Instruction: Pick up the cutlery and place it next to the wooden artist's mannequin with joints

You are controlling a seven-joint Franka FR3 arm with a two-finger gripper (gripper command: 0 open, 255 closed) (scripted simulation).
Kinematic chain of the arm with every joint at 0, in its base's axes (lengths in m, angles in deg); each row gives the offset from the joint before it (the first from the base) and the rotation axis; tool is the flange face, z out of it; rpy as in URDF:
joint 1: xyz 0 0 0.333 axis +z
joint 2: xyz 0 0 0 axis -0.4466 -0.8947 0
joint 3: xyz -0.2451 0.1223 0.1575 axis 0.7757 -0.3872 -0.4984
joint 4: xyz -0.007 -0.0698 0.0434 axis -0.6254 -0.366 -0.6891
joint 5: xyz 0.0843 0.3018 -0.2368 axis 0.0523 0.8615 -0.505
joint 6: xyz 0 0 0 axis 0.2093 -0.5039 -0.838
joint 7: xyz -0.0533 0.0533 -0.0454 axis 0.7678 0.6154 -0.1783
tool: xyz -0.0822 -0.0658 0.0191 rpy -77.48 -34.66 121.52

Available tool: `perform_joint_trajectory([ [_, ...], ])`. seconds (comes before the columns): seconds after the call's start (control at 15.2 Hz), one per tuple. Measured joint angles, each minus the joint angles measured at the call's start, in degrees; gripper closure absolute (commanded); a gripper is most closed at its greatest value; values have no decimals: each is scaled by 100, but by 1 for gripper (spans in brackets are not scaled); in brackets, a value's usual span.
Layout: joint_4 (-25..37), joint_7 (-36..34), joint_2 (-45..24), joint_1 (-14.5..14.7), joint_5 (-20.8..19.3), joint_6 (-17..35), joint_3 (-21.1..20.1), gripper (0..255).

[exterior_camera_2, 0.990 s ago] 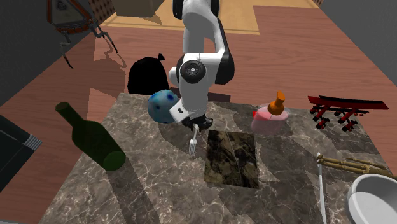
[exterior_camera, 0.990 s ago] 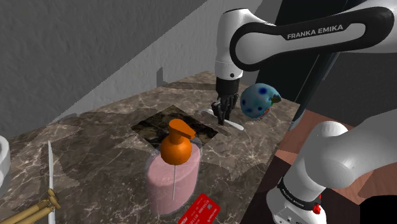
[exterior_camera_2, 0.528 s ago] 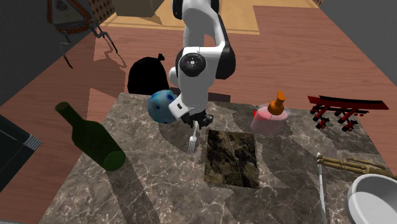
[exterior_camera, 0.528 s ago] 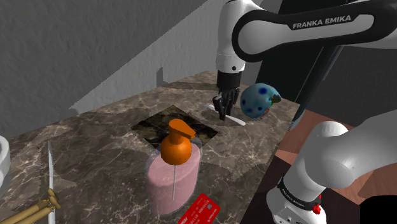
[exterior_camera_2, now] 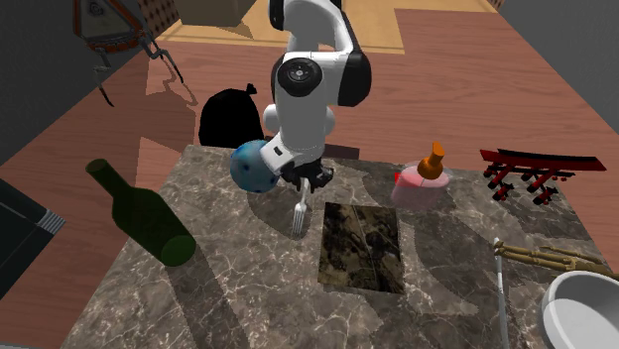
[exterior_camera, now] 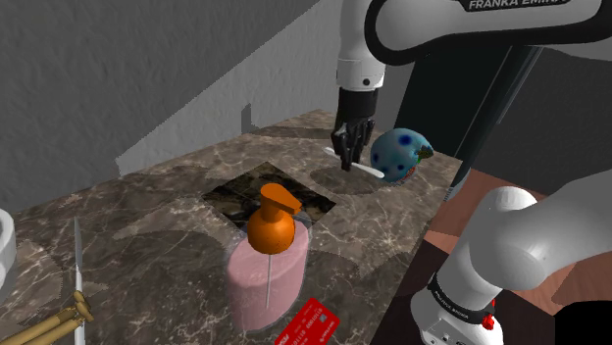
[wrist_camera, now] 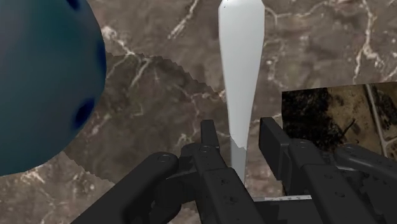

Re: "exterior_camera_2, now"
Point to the dark green glass bottle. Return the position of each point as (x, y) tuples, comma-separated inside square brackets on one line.
[(145, 217)]

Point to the red and black gate model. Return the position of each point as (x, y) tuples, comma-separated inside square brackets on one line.
[(537, 162)]

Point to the white round bowl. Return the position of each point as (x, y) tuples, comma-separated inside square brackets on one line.
[(585, 314)]

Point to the brown cardboard box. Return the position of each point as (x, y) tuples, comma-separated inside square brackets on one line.
[(212, 12)]

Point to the white fork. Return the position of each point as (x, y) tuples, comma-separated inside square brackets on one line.
[(300, 212)]

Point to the blue speckled ball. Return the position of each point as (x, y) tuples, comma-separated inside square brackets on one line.
[(249, 166)]

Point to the white thin stick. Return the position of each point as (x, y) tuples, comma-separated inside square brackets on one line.
[(501, 295)]

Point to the black tied rubbish bag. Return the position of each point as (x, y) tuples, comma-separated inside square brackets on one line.
[(227, 121)]

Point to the golden skeleton hand figure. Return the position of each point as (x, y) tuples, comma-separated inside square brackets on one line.
[(546, 258)]

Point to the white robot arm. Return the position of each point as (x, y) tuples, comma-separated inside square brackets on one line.
[(309, 111)]

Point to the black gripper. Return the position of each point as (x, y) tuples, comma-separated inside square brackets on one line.
[(309, 175)]

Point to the black cabinet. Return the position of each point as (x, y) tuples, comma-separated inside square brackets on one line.
[(19, 232)]

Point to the orange small bottle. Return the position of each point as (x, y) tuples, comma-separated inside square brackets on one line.
[(432, 164)]

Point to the dark marbled flat board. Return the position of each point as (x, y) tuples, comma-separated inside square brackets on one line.
[(360, 246)]

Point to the orange and black clawed machine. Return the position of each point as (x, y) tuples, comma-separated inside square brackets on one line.
[(106, 24)]

